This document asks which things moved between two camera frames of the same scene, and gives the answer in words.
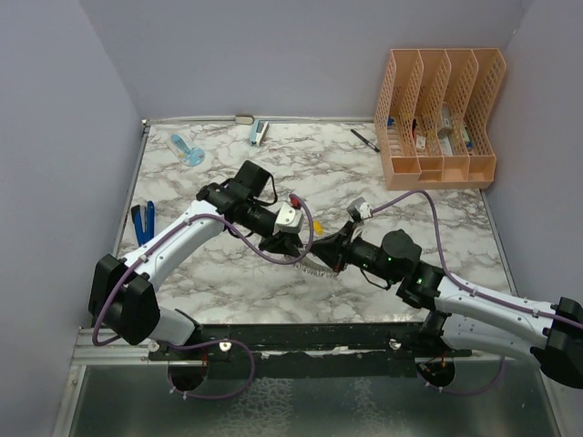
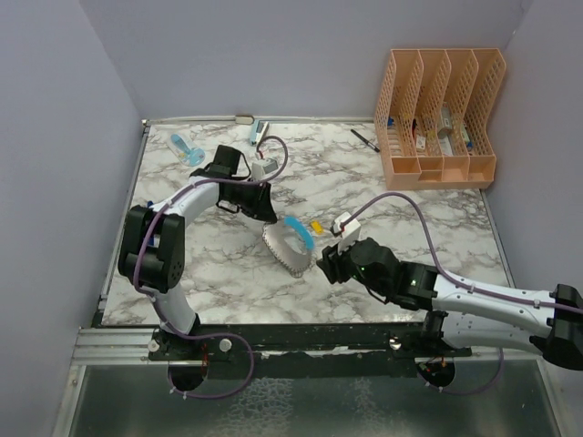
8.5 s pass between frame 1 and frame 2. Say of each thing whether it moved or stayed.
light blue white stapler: stayed
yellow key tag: stayed
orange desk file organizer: stayed
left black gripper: moved
